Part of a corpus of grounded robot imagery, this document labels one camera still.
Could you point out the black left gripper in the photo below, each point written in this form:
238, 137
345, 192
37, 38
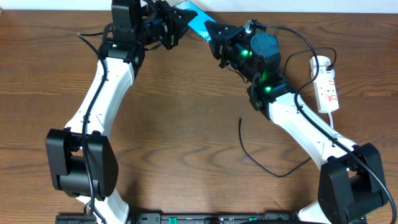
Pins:
172, 30

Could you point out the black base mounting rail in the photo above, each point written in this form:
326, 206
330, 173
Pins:
186, 218

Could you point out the white charger plug adapter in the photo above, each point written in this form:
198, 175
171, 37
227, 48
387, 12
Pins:
320, 65

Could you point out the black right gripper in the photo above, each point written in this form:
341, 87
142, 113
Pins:
223, 42

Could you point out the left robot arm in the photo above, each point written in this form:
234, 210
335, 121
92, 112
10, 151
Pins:
81, 160

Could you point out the white power strip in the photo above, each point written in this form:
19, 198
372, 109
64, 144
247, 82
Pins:
325, 91

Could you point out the turquoise screen smartphone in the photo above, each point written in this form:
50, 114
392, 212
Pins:
197, 25

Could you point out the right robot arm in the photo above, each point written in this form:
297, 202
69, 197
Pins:
352, 182

